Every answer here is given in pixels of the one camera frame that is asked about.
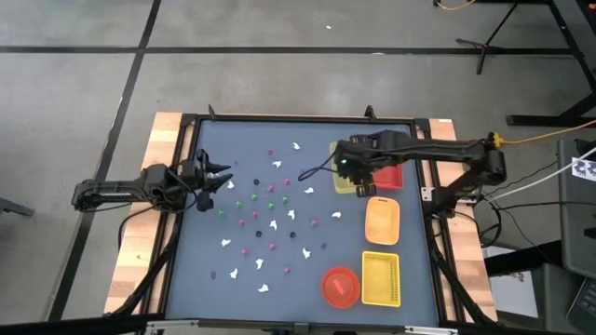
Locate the grey chair base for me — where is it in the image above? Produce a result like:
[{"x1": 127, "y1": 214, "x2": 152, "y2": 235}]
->
[{"x1": 0, "y1": 196, "x2": 36, "y2": 219}]

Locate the translucent yellow plastic tray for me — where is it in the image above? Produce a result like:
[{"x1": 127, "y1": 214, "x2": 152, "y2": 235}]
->
[{"x1": 329, "y1": 141, "x2": 360, "y2": 195}]

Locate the grey equipment cabinet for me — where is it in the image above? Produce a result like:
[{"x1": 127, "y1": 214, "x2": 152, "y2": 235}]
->
[{"x1": 557, "y1": 138, "x2": 596, "y2": 280}]

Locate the silver frame bracket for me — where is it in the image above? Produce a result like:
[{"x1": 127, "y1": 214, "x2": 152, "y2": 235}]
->
[
  {"x1": 145, "y1": 319, "x2": 201, "y2": 335},
  {"x1": 403, "y1": 325, "x2": 460, "y2": 335}
]

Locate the white fiducial tag paper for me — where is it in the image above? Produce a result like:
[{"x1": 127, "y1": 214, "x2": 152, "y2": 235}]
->
[{"x1": 571, "y1": 156, "x2": 596, "y2": 182}]

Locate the yellow extension cord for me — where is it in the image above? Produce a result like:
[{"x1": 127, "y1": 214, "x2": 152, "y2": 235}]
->
[{"x1": 487, "y1": 118, "x2": 596, "y2": 148}]

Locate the red slotted plastic basket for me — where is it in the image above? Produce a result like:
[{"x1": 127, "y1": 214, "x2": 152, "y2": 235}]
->
[{"x1": 372, "y1": 163, "x2": 404, "y2": 192}]

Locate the orange plastic tray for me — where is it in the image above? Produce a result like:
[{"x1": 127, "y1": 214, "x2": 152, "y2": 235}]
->
[{"x1": 364, "y1": 195, "x2": 401, "y2": 247}]

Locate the laptop keyboard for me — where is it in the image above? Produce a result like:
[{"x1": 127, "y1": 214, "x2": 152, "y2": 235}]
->
[{"x1": 565, "y1": 276, "x2": 596, "y2": 335}]

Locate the thin yellow cable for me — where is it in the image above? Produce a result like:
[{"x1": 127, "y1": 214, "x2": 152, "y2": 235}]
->
[{"x1": 432, "y1": 0, "x2": 479, "y2": 11}]

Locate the black floor cable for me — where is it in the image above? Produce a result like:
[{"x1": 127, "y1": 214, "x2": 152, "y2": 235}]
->
[
  {"x1": 488, "y1": 199, "x2": 596, "y2": 213},
  {"x1": 483, "y1": 160, "x2": 560, "y2": 199}
]

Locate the black tripod stand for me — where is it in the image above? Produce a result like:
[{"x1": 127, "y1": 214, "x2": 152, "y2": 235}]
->
[{"x1": 454, "y1": 2, "x2": 521, "y2": 75}]

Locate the white cable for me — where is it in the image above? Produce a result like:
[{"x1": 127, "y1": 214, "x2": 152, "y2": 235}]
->
[{"x1": 483, "y1": 146, "x2": 596, "y2": 202}]

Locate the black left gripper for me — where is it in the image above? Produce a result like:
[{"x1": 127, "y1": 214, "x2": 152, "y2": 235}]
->
[{"x1": 178, "y1": 148, "x2": 235, "y2": 214}]

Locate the yellow slotted plastic basket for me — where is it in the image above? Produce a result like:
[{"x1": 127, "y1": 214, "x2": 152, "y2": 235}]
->
[{"x1": 360, "y1": 250, "x2": 401, "y2": 309}]

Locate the white box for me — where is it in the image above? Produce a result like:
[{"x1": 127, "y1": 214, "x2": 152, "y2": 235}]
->
[{"x1": 481, "y1": 246, "x2": 544, "y2": 322}]

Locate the orange-red round plastic bowl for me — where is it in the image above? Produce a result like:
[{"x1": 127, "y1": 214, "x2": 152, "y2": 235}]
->
[{"x1": 320, "y1": 266, "x2": 361, "y2": 310}]

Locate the black desk frame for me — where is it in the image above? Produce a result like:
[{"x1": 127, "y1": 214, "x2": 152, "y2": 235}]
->
[{"x1": 506, "y1": 0, "x2": 596, "y2": 127}]

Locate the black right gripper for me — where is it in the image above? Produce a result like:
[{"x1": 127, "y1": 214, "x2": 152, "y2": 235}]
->
[{"x1": 349, "y1": 133, "x2": 379, "y2": 198}]

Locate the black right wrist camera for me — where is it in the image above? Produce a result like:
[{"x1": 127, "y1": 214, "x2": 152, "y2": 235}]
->
[{"x1": 332, "y1": 139, "x2": 358, "y2": 182}]

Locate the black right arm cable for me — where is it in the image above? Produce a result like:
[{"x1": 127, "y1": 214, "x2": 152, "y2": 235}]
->
[{"x1": 296, "y1": 153, "x2": 339, "y2": 182}]

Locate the blue-grey table mat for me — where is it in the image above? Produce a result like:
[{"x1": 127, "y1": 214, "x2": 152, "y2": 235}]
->
[{"x1": 165, "y1": 119, "x2": 440, "y2": 328}]

